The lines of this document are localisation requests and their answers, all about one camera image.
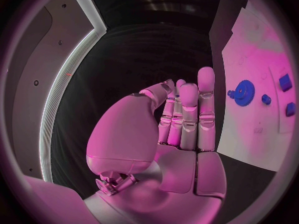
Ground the large blue gear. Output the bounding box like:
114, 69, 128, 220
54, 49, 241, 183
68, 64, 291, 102
233, 79, 256, 108

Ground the short blue cylinder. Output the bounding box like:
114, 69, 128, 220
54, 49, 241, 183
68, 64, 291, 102
260, 94, 273, 106

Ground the blue block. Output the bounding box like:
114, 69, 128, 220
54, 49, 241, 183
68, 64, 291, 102
278, 74, 294, 93

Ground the long blue cylinder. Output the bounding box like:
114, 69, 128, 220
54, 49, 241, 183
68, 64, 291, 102
285, 102, 298, 117

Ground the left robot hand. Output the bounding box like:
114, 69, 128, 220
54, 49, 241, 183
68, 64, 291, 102
83, 66, 228, 224

